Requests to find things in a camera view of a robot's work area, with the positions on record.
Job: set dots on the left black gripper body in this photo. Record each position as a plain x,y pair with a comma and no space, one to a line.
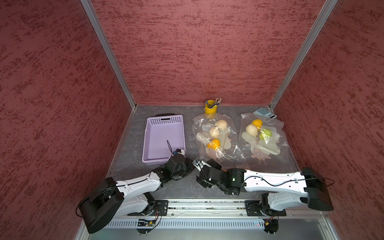
185,169

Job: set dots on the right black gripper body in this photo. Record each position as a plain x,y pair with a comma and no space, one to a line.
203,182

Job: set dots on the yellow pear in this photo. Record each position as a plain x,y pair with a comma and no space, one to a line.
214,144

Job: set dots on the clear zip-top bag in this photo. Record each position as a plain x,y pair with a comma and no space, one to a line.
269,155
229,155

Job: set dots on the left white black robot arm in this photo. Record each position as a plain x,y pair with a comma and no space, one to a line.
113,199

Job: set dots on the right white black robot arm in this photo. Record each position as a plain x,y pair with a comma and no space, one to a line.
280,191

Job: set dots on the beige round fruit left bag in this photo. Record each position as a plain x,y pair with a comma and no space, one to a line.
221,124

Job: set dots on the green pear in right bag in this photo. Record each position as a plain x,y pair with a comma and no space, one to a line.
265,134

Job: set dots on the yellow fruit in right bag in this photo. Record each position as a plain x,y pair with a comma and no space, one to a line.
257,123

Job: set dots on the lilac perforated plastic basket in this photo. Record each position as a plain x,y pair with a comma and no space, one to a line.
163,135

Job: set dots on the yellow pen cup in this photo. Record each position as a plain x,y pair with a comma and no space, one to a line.
210,113

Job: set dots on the pens in cup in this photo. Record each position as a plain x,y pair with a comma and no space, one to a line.
213,103

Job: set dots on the grey calculator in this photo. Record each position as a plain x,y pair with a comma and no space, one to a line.
264,113

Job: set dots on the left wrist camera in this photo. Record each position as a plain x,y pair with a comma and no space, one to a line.
179,151

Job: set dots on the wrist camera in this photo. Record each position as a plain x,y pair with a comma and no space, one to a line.
179,151
199,164

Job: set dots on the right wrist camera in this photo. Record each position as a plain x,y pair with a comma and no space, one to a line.
199,164

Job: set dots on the aluminium front rail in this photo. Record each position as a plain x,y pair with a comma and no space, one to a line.
196,208

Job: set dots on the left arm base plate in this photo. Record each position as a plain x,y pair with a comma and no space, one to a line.
160,206

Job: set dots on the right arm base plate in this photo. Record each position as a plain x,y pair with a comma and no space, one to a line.
257,209

